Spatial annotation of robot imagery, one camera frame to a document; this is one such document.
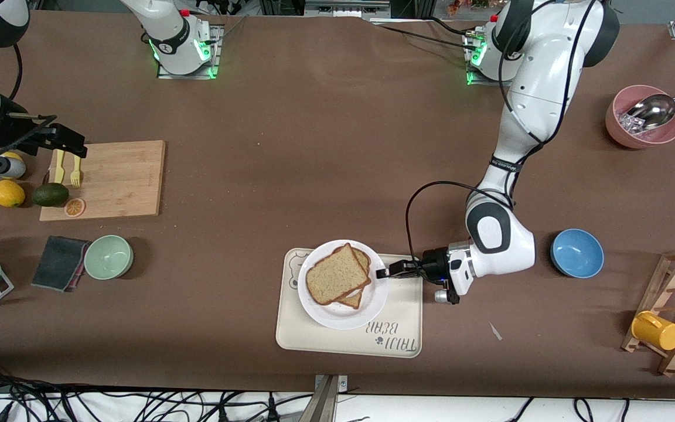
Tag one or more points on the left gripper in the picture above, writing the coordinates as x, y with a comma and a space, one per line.
432, 263

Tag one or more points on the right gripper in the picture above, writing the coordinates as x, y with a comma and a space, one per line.
17, 134

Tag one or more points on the plain bread slice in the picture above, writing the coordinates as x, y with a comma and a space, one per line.
334, 275

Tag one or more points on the white round plate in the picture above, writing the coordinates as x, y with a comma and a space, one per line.
337, 316

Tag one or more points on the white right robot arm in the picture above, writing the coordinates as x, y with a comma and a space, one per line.
167, 29

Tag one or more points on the yellow plastic knife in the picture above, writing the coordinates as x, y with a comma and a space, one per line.
59, 170

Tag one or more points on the yellow plastic fork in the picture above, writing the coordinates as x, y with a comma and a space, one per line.
76, 173

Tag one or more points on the green avocado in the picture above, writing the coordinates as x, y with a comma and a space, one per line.
50, 194

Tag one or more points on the toast slice under egg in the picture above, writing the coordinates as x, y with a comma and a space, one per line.
364, 261

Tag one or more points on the orange slice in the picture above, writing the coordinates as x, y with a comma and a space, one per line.
75, 207

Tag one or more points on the small white paper scrap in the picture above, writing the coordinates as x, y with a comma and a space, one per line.
495, 331

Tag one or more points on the wooden cutting board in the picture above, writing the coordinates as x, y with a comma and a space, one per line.
120, 181

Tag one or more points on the dark grey folded cloth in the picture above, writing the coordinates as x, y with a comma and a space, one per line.
56, 262

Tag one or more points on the beige bear print tray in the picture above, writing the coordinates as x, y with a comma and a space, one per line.
314, 341

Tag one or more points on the pale green bowl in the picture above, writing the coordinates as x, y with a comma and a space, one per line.
108, 257

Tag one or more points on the blue bowl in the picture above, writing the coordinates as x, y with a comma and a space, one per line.
577, 253

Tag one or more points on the pink folded cloth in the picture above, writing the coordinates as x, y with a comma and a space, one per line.
75, 285

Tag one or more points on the grey metal bar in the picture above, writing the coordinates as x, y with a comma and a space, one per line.
320, 407

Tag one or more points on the pink bowl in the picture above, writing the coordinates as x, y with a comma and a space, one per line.
621, 138

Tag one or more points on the yellow cup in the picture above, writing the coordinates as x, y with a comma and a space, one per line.
657, 331

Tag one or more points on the wooden cup rack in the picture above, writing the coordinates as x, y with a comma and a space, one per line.
674, 275

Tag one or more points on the clear ice cubes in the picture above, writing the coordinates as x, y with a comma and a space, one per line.
629, 122

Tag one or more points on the grey metal box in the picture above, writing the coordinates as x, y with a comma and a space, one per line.
346, 9

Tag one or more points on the metal scoop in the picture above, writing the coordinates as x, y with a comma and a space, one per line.
657, 111

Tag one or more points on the metal clamp bracket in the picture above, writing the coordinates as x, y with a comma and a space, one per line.
342, 384

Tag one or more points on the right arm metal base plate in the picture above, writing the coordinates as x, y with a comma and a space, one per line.
188, 74

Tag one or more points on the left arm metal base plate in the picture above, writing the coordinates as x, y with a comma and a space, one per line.
484, 82

